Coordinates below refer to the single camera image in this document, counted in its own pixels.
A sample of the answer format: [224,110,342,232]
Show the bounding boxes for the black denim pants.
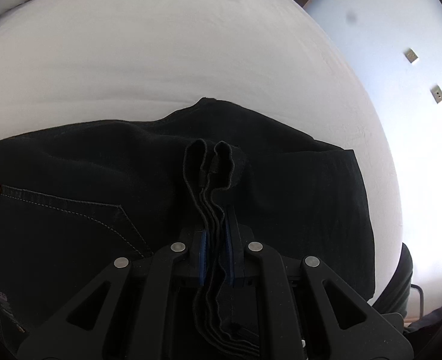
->
[0,98,375,359]

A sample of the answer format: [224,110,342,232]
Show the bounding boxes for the white bed sheet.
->
[0,0,402,293]

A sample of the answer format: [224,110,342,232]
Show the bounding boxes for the lower wall switch plate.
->
[431,85,442,103]

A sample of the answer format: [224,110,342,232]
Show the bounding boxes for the wall switch plate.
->
[404,49,419,63]
[431,85,442,103]

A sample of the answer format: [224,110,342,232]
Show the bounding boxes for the upper wall switch plate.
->
[404,49,419,63]

